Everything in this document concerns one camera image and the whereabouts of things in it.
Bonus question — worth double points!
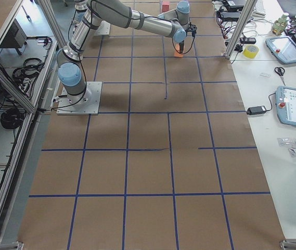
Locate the black scissors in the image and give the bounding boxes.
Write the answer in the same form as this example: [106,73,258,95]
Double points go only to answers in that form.
[274,67,286,86]

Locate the orange foam block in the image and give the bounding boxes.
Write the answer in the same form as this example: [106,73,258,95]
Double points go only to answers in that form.
[174,43,183,58]

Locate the aluminium frame post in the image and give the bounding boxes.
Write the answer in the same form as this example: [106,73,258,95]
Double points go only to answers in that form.
[224,0,257,59]

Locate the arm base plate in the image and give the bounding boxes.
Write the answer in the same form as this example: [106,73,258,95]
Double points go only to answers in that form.
[57,81,102,115]
[94,21,111,36]

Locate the black cable bundle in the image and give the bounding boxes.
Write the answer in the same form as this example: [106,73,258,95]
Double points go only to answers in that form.
[214,0,258,53]

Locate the teach pendant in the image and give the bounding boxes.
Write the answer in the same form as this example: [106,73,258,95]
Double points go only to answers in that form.
[265,36,296,65]
[275,86,296,126]

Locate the pink foam block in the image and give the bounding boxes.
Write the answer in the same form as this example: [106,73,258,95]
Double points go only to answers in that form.
[161,1,170,13]

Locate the black power brick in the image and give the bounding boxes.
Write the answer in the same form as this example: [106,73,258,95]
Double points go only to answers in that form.
[246,106,267,115]

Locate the teach pendant far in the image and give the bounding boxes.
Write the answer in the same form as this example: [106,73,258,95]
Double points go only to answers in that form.
[265,36,296,65]

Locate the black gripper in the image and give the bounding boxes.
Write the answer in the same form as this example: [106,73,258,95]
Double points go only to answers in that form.
[178,22,197,54]

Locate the aluminium frame rail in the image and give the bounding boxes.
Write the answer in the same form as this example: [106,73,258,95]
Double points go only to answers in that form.
[0,0,68,244]

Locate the grey control box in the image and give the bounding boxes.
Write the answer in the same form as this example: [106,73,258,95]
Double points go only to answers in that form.
[0,19,27,55]

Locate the coiled black cable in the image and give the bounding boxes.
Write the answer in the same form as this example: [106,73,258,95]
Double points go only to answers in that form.
[1,107,25,131]

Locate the teach pendant near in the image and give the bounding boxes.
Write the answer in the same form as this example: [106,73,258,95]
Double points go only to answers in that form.
[275,86,296,126]

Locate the yellow tape roll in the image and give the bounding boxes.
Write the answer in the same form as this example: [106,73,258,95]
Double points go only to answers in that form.
[243,44,259,59]

